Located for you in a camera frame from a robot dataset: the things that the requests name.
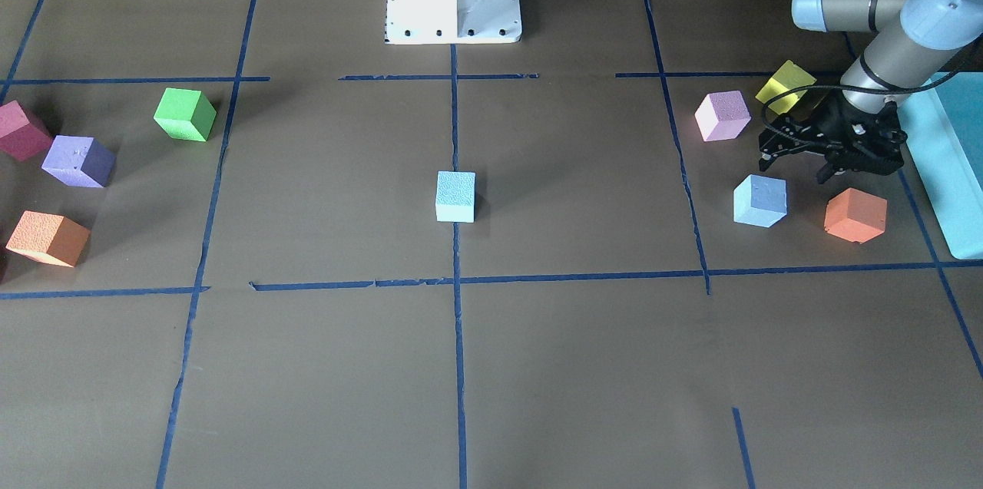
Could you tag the yellow foam block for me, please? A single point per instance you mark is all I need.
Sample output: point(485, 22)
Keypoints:
point(785, 88)

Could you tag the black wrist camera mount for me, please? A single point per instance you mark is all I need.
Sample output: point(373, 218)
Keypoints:
point(874, 146)

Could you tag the pink foam block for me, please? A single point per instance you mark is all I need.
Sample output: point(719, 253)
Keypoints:
point(722, 115)

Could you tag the green foam block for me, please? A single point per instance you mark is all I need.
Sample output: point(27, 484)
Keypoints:
point(185, 114)

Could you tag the crimson foam block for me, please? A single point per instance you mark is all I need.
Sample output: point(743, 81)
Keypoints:
point(23, 135)

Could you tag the purple foam block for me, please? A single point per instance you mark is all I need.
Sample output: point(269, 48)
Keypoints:
point(79, 161)

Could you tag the blue plastic bin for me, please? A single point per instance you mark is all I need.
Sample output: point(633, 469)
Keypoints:
point(944, 137)

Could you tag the orange foam block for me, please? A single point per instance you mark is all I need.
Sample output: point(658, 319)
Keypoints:
point(856, 216)
point(48, 239)

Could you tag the light blue foam block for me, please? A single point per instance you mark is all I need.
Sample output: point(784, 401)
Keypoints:
point(455, 197)

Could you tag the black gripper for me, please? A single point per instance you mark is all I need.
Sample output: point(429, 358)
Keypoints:
point(842, 123)

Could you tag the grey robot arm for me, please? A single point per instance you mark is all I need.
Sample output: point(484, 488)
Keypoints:
point(912, 40)

